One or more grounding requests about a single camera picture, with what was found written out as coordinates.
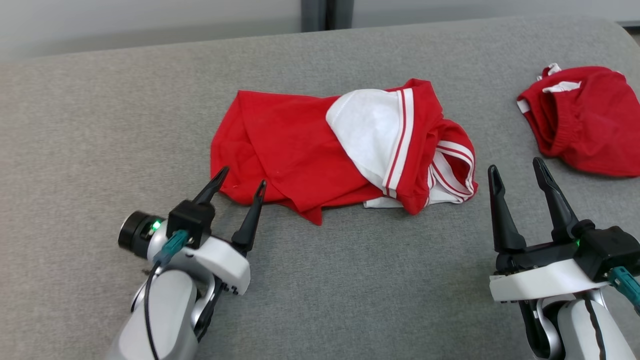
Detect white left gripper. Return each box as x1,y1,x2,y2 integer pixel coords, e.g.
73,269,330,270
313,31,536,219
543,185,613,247
187,166,268,296

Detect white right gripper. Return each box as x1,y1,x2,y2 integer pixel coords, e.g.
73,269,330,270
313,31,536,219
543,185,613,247
487,157,620,304

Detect red white Bulls jersey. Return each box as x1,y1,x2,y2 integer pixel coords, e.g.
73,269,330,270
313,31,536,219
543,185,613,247
210,78,479,226

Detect red shorts with white trim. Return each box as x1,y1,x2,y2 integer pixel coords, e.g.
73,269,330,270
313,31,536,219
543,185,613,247
516,63,640,178

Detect teal left camera connector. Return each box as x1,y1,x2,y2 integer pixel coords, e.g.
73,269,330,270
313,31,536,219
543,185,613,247
152,229,190,266

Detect teal camera connector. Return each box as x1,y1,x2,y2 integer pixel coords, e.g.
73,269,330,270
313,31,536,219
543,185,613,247
608,266,640,312
152,229,190,266

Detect teal right camera connector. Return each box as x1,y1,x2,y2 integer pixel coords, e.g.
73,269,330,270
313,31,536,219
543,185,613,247
608,266,640,312

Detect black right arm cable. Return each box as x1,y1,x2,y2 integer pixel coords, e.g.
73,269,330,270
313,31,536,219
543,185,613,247
584,296,603,360

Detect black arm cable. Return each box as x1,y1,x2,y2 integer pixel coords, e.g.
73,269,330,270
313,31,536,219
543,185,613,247
584,296,603,360
143,260,163,360

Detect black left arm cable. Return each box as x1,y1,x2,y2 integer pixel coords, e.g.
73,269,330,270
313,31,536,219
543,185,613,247
143,260,163,360

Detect grey partition post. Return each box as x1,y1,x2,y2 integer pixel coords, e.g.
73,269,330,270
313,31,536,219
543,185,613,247
301,0,355,32

